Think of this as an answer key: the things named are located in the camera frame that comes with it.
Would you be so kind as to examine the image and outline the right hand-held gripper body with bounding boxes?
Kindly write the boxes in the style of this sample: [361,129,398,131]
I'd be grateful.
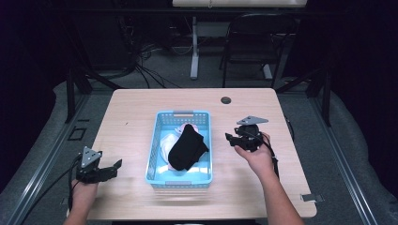
[233,115,269,153]

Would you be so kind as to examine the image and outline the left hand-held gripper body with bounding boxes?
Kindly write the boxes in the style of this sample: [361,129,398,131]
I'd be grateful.
[75,145,108,185]

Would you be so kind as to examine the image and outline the blue plastic basket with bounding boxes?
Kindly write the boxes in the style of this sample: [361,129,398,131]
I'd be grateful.
[145,110,214,189]

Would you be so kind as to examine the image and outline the black sock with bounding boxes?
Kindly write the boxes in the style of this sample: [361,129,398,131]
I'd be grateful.
[167,124,210,172]

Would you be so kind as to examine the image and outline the white and pink sock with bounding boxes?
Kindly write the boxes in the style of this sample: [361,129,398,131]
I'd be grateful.
[160,123,201,172]

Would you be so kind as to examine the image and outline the person's left hand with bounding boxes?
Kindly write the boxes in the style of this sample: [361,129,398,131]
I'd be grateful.
[70,179,100,208]

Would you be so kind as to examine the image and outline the person's right hand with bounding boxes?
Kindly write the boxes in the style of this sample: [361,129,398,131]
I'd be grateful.
[234,132,278,181]

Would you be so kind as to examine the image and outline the white desk leg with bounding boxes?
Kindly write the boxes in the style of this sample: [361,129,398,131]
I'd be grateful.
[262,63,274,81]
[190,16,201,81]

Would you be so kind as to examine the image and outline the black metal stand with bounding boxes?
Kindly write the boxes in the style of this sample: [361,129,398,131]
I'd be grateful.
[275,64,333,128]
[64,59,124,124]

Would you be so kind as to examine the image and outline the black folding chair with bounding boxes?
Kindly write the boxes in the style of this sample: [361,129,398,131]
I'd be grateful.
[219,12,299,89]

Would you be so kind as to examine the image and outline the white desk top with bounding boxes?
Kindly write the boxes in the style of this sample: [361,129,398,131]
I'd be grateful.
[172,0,308,8]

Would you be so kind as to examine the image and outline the right hand-held gripper cable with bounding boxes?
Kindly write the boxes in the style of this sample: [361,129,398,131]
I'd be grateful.
[241,128,280,180]

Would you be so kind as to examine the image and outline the hand-held gripper cable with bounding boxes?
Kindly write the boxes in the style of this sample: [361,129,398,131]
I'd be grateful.
[19,154,84,225]
[241,128,280,180]

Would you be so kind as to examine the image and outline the left hand-held gripper cable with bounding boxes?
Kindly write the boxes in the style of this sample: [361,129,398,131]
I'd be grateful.
[19,154,84,225]

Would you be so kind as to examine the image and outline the grey metal corner bracket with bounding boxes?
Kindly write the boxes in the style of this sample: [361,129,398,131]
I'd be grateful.
[299,193,325,203]

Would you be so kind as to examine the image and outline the black floor cables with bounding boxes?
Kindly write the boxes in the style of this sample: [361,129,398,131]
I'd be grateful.
[118,15,182,89]

